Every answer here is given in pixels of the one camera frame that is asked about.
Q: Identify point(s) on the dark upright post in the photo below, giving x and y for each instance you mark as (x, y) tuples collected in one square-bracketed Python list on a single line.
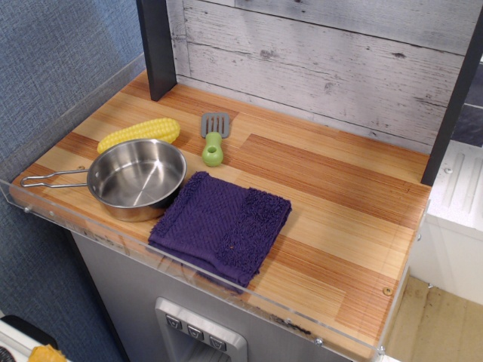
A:
[(458, 96), (157, 46)]

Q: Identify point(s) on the grey spatula green handle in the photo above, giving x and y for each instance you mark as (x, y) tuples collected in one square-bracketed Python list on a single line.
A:
[(214, 128)]

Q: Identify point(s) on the grey toy kitchen cabinet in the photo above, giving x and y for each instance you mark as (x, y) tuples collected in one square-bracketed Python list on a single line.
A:
[(129, 290)]

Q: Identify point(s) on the yellow object bottom left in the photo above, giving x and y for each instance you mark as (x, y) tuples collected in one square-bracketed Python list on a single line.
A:
[(46, 353)]

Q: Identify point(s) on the dark left upright post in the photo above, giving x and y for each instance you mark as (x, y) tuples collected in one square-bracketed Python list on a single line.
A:
[(157, 46)]

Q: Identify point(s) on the dark right upright post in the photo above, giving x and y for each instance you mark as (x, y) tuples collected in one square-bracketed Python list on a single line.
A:
[(458, 96)]

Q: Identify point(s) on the stainless steel pan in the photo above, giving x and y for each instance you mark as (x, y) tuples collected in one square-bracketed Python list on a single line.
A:
[(135, 181)]

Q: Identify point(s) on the yellow toy corn cob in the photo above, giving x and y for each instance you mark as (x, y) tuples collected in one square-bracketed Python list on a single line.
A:
[(164, 129)]

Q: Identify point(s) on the white ribbed sink unit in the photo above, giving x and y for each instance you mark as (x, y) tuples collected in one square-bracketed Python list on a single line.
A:
[(448, 250)]

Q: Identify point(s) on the purple cloth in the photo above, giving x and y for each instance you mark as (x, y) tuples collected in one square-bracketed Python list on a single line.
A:
[(222, 228)]

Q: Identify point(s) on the silver dispenser button panel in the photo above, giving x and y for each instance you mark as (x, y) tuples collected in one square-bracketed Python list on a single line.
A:
[(191, 337)]

